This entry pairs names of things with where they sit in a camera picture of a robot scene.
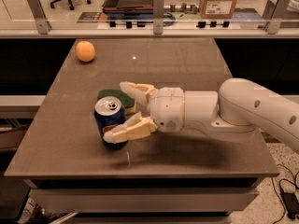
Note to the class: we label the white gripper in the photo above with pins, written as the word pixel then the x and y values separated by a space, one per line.
pixel 167 108

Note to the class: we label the blue pepsi can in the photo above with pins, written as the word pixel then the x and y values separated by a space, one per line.
pixel 109 112

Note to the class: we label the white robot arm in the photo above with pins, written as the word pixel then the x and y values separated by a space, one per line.
pixel 232 113

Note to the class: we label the green yellow sponge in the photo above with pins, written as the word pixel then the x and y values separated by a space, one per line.
pixel 128 103

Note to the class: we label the orange fruit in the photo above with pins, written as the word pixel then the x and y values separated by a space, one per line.
pixel 85 51

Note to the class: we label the grey table drawer cabinet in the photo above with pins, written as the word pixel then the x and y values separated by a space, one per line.
pixel 181 204

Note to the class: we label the cardboard box with label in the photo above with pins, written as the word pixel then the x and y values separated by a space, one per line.
pixel 217 9

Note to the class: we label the black power adapter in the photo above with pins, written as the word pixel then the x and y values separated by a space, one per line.
pixel 292 204

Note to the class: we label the middle metal glass bracket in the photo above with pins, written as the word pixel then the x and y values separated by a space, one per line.
pixel 158 16

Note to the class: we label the metal glass bracket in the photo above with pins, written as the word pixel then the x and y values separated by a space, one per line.
pixel 42 25
pixel 274 14
pixel 158 16

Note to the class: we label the left metal glass bracket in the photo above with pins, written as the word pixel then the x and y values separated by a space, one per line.
pixel 42 25

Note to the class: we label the right metal glass bracket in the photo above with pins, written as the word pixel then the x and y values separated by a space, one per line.
pixel 274 14

